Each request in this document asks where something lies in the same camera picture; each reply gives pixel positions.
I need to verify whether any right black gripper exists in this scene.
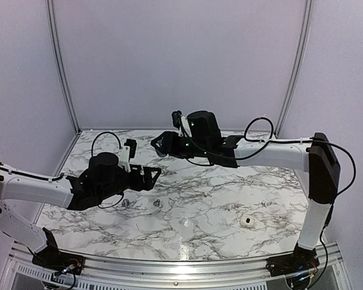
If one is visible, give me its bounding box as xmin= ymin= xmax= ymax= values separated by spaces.
xmin=152 ymin=130 xmax=210 ymax=159

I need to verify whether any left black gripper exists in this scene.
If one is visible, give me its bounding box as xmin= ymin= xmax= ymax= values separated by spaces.
xmin=97 ymin=164 xmax=162 ymax=201

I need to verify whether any purple earbud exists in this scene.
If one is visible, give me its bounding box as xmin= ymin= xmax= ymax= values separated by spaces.
xmin=122 ymin=199 xmax=130 ymax=208
xmin=153 ymin=199 xmax=162 ymax=207

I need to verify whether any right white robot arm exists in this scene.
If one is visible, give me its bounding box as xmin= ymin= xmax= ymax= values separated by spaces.
xmin=151 ymin=111 xmax=341 ymax=271

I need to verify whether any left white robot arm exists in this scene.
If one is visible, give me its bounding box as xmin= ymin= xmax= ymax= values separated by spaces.
xmin=0 ymin=152 xmax=162 ymax=269

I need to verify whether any white charging case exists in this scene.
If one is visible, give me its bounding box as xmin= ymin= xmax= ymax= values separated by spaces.
xmin=240 ymin=215 xmax=255 ymax=228

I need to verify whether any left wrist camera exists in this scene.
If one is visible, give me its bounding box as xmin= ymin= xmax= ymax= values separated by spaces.
xmin=118 ymin=139 xmax=137 ymax=173

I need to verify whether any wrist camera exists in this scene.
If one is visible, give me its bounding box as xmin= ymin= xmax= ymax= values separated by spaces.
xmin=171 ymin=111 xmax=191 ymax=137
xmin=118 ymin=139 xmax=137 ymax=173

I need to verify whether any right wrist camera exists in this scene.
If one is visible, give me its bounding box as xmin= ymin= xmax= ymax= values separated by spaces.
xmin=171 ymin=111 xmax=191 ymax=137

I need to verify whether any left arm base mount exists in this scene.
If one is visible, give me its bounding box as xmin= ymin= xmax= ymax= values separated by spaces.
xmin=31 ymin=228 xmax=85 ymax=276

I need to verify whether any aluminium front rail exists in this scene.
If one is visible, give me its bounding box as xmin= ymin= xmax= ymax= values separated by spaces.
xmin=0 ymin=242 xmax=352 ymax=289

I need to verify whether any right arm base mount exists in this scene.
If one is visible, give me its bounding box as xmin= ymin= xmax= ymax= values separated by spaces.
xmin=266 ymin=245 xmax=320 ymax=277

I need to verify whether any left aluminium frame post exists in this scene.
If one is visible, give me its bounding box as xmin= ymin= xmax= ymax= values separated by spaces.
xmin=45 ymin=0 xmax=81 ymax=134

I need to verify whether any aluminium frame post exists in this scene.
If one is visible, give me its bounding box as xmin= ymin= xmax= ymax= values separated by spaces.
xmin=274 ymin=0 xmax=314 ymax=137
xmin=45 ymin=0 xmax=81 ymax=134

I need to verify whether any right aluminium frame post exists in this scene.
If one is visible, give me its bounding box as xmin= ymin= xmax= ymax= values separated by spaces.
xmin=274 ymin=0 xmax=314 ymax=137

